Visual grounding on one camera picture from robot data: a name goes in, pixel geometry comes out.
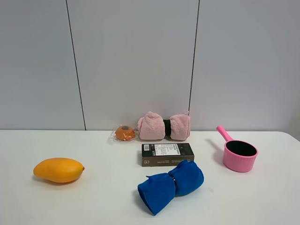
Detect pink rolled towel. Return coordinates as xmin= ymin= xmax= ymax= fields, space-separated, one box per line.
xmin=137 ymin=111 xmax=190 ymax=141

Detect orange toy in plastic wrap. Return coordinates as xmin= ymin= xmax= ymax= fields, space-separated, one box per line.
xmin=108 ymin=125 xmax=138 ymax=143

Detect dark brown cardboard box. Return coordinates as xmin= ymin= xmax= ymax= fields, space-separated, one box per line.
xmin=142 ymin=143 xmax=195 ymax=167

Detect blue rolled towel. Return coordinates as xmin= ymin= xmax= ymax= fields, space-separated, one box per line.
xmin=137 ymin=160 xmax=204 ymax=215

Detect pink toy saucepan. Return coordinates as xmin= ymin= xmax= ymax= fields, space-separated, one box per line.
xmin=216 ymin=126 xmax=258 ymax=173

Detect yellow orange mango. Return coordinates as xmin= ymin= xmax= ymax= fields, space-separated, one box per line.
xmin=33 ymin=157 xmax=85 ymax=183

